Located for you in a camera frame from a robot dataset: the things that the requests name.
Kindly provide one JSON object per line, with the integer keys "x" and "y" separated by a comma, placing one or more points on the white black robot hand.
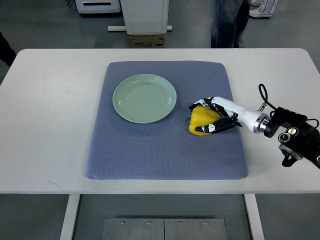
{"x": 232, "y": 115}

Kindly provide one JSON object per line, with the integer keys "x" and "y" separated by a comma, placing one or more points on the yellow bell pepper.
{"x": 201, "y": 116}

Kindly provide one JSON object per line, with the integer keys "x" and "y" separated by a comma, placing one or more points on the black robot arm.
{"x": 301, "y": 138}

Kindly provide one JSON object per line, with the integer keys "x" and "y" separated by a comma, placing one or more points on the light green plate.
{"x": 144, "y": 98}

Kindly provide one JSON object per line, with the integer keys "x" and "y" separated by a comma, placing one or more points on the person in jeans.
{"x": 229, "y": 20}

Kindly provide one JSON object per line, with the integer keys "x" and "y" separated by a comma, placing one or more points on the white sneakers of person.
{"x": 264, "y": 8}

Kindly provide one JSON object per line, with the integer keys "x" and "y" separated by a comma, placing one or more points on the cardboard box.
{"x": 154, "y": 41}

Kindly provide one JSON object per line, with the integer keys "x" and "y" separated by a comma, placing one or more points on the blue-grey textured mat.
{"x": 165, "y": 150}

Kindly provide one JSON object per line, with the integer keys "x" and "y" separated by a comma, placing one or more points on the white appliance with slot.
{"x": 98, "y": 6}

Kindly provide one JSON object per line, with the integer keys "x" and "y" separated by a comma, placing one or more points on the dark object at left edge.
{"x": 7, "y": 54}

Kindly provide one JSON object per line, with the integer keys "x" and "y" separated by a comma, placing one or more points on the white table frame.
{"x": 250, "y": 203}

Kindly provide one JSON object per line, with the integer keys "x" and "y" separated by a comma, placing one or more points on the white pedestal machine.
{"x": 144, "y": 17}

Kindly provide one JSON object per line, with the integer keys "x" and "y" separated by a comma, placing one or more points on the metal base plate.
{"x": 164, "y": 229}

